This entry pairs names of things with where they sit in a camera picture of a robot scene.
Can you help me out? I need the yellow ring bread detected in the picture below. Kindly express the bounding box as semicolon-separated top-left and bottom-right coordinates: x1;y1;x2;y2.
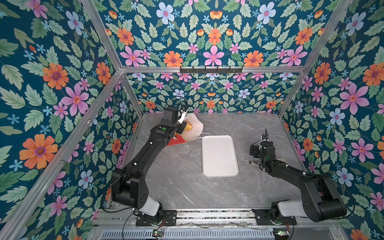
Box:
184;123;193;131

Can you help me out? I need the red white paper bag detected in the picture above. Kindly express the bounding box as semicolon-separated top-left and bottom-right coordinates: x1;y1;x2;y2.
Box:
168;114;204;146

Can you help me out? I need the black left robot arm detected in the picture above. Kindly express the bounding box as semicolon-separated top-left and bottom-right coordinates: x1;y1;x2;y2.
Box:
111;107;187;222

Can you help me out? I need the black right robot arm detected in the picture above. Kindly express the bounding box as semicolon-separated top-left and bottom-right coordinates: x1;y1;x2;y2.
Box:
249;139;347;223

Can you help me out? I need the white rectangular tray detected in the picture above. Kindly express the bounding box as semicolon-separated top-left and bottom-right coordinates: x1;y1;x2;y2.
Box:
202;135;239;178

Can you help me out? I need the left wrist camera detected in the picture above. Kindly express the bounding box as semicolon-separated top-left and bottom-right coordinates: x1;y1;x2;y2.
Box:
178;110;188;124

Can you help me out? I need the white bag handle cord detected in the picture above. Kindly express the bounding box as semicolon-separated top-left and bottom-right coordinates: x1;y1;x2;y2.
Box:
185;131;211;145

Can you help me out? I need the black hook rail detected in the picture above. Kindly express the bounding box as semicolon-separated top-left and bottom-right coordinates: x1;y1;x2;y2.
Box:
179;66;243;75

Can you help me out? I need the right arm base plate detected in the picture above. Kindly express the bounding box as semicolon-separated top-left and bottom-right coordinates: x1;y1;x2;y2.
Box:
251;209;297;226

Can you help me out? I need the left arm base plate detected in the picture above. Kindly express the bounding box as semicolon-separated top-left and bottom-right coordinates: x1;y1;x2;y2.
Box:
136;210;178;227

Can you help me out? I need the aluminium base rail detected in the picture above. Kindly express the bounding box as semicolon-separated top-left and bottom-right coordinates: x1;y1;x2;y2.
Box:
94;208;342;228

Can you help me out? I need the white perforated cable duct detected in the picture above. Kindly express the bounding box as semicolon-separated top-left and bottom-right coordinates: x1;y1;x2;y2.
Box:
100;229;275;240

